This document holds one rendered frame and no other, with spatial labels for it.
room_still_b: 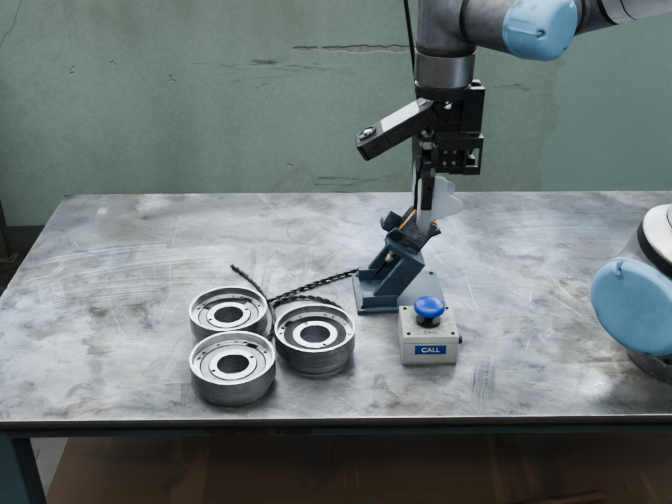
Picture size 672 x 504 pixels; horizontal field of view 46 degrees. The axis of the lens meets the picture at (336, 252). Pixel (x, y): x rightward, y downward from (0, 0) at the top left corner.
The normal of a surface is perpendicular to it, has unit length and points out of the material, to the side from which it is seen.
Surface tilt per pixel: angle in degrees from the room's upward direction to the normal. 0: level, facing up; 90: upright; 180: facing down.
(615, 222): 0
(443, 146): 90
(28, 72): 90
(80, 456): 0
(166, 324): 0
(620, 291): 97
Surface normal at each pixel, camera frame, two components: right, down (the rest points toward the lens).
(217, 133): 0.01, 0.51
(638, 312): -0.75, 0.44
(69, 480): 0.00, -0.86
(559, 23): 0.69, 0.37
